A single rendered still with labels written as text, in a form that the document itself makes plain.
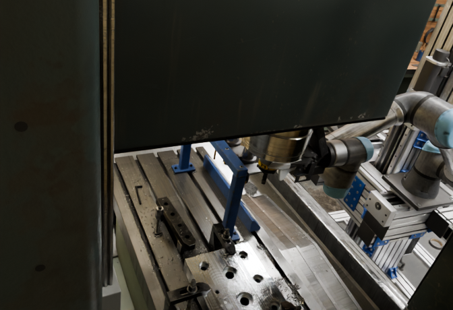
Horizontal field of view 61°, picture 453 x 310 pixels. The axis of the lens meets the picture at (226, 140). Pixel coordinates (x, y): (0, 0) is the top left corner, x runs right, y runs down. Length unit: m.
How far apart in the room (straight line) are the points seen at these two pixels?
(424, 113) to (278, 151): 0.63
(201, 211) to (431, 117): 0.89
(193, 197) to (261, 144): 0.81
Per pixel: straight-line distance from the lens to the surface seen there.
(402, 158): 2.03
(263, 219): 1.86
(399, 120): 1.40
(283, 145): 0.86
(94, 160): 0.35
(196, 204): 1.60
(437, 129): 1.35
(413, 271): 2.79
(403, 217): 1.87
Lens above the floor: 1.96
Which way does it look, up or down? 31 degrees down
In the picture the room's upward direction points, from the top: 11 degrees clockwise
